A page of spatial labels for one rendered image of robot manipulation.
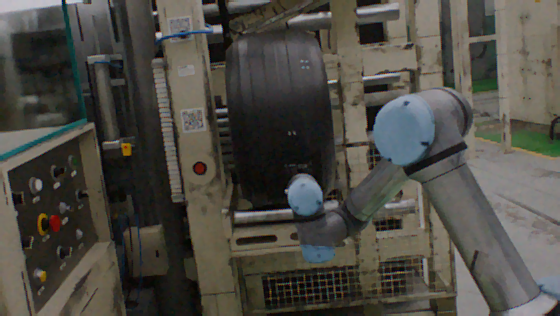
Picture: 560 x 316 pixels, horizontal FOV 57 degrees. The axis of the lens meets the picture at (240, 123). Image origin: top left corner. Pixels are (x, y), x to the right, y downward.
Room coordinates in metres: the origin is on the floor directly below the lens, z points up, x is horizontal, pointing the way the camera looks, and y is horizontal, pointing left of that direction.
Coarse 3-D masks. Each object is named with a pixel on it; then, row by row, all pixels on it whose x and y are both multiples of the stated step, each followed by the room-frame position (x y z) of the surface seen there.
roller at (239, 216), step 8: (328, 200) 1.55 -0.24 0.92; (336, 200) 1.54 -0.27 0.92; (256, 208) 1.56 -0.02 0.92; (264, 208) 1.55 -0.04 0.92; (272, 208) 1.55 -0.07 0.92; (280, 208) 1.54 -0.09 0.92; (288, 208) 1.54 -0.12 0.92; (328, 208) 1.53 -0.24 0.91; (232, 216) 1.55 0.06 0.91; (240, 216) 1.54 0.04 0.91; (248, 216) 1.54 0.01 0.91; (256, 216) 1.54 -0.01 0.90; (264, 216) 1.54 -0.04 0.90; (272, 216) 1.54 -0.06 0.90; (280, 216) 1.53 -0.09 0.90; (288, 216) 1.53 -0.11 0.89; (240, 224) 1.55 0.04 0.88
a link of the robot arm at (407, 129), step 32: (416, 96) 0.89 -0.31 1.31; (448, 96) 0.92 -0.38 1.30; (384, 128) 0.89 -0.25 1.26; (416, 128) 0.84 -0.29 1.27; (448, 128) 0.85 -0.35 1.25; (416, 160) 0.84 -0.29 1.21; (448, 160) 0.83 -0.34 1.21; (448, 192) 0.83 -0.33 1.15; (480, 192) 0.83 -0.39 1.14; (448, 224) 0.83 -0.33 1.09; (480, 224) 0.80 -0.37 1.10; (480, 256) 0.79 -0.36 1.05; (512, 256) 0.78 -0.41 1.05; (480, 288) 0.80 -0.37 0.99; (512, 288) 0.76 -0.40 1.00
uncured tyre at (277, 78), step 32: (288, 32) 1.61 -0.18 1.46; (256, 64) 1.49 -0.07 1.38; (288, 64) 1.47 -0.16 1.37; (320, 64) 1.49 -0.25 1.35; (256, 96) 1.43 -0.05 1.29; (288, 96) 1.42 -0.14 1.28; (320, 96) 1.43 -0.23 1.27; (256, 128) 1.41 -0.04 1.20; (320, 128) 1.41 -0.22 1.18; (256, 160) 1.42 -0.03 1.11; (288, 160) 1.42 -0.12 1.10; (320, 160) 1.42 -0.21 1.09; (256, 192) 1.48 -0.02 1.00
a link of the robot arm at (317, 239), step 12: (324, 216) 1.11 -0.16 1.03; (336, 216) 1.15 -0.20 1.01; (300, 228) 1.11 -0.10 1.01; (312, 228) 1.09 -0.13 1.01; (324, 228) 1.10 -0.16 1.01; (336, 228) 1.13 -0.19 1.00; (300, 240) 1.11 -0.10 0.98; (312, 240) 1.09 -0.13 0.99; (324, 240) 1.09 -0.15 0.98; (336, 240) 1.12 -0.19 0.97; (312, 252) 1.09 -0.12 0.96; (324, 252) 1.09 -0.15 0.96
